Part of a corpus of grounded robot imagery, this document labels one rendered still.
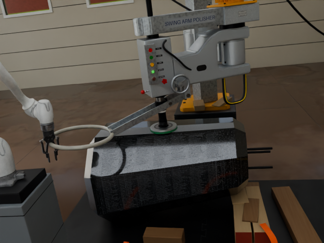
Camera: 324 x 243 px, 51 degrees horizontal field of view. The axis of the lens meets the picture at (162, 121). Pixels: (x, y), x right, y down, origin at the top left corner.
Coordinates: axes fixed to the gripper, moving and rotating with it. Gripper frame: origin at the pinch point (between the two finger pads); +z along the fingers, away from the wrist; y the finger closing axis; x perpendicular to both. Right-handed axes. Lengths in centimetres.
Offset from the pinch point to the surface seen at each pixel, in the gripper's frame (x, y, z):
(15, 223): -43, -36, 16
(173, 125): -21, 92, -8
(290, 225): -101, 140, 62
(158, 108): -20, 79, -24
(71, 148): -18.5, 8.5, -10.1
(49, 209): -27.3, -13.6, 23.6
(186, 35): 30, 148, -73
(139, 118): -16, 64, -19
